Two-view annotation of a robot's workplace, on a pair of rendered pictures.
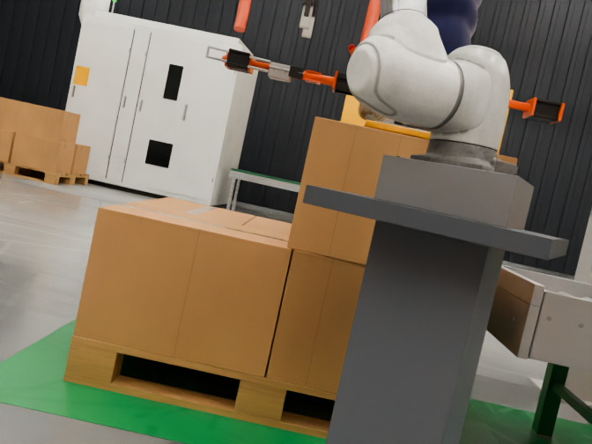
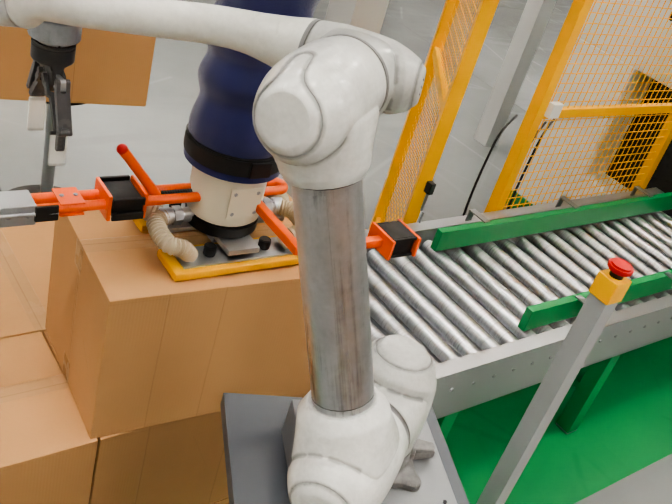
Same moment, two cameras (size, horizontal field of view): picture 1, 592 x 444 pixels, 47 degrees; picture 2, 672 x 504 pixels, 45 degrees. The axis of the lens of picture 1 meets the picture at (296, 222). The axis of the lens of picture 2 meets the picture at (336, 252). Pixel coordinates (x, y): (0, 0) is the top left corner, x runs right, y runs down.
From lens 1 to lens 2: 1.61 m
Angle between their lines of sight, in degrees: 50
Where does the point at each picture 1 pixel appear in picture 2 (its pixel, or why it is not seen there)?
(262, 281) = (65, 482)
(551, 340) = not seen: hidden behind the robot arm
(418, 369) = not seen: outside the picture
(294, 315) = (109, 490)
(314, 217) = (123, 400)
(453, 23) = not seen: hidden behind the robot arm
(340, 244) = (158, 412)
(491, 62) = (429, 389)
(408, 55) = (379, 488)
